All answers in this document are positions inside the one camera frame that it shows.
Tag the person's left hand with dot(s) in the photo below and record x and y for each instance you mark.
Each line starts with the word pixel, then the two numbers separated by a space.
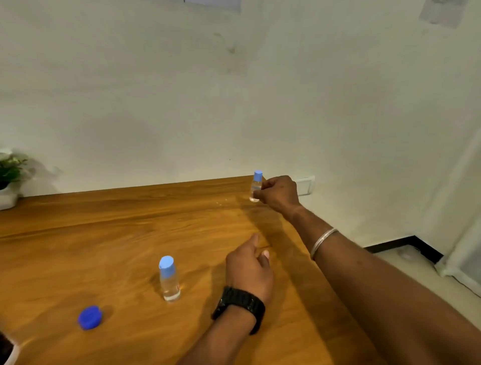
pixel 248 270

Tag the person's right hand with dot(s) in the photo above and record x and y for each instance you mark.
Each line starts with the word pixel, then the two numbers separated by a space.
pixel 280 193

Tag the clear plain small bottle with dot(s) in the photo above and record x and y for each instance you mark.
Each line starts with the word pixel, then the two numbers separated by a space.
pixel 255 188

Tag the clear small bottle red label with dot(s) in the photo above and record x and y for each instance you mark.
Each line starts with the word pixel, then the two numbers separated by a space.
pixel 170 287

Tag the dark blue bottle cap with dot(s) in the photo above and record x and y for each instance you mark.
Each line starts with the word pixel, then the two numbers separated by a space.
pixel 90 318

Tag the clear large bottle blue label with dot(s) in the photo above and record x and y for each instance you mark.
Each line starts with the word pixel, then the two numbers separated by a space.
pixel 5 349

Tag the person's right forearm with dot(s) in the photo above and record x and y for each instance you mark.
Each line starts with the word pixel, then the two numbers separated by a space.
pixel 394 301

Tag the person's left forearm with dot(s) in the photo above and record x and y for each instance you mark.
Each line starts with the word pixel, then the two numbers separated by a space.
pixel 221 338

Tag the black wristwatch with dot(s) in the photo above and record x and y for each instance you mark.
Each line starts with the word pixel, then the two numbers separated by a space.
pixel 240 299

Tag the silver bangle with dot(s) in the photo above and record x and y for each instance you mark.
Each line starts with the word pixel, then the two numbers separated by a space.
pixel 321 242

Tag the translucent plastic object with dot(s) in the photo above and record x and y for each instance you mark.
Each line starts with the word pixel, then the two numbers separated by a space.
pixel 407 253

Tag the white paper sheet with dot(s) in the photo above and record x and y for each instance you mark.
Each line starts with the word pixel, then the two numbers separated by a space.
pixel 443 13

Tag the white flowers in white pot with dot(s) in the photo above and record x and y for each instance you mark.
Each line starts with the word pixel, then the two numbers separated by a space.
pixel 9 176

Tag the white wall switch plate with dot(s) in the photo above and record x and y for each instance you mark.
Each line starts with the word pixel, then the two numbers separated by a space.
pixel 306 186

